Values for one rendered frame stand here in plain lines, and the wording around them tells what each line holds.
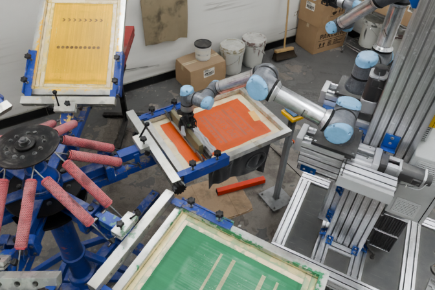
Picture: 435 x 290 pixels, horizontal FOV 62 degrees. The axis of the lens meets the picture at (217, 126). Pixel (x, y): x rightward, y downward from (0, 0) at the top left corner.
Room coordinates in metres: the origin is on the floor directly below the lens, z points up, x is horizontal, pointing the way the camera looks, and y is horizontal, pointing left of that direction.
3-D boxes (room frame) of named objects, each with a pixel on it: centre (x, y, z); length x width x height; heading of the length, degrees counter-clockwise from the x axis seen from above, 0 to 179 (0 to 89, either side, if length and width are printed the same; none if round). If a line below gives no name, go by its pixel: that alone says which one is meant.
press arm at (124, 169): (1.54, 0.38, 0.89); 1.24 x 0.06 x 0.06; 123
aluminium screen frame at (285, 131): (1.77, 0.01, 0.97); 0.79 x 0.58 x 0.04; 123
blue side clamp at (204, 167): (1.41, 0.06, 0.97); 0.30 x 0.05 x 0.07; 123
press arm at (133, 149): (1.47, 0.48, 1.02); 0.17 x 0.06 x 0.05; 123
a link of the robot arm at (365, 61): (1.85, -0.85, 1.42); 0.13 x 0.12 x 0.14; 128
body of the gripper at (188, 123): (1.63, 0.18, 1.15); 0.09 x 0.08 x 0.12; 33
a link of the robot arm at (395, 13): (1.93, -0.95, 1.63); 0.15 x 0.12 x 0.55; 128
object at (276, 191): (1.97, -0.53, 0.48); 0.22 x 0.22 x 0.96; 33
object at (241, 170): (1.65, -0.14, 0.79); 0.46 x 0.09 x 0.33; 123
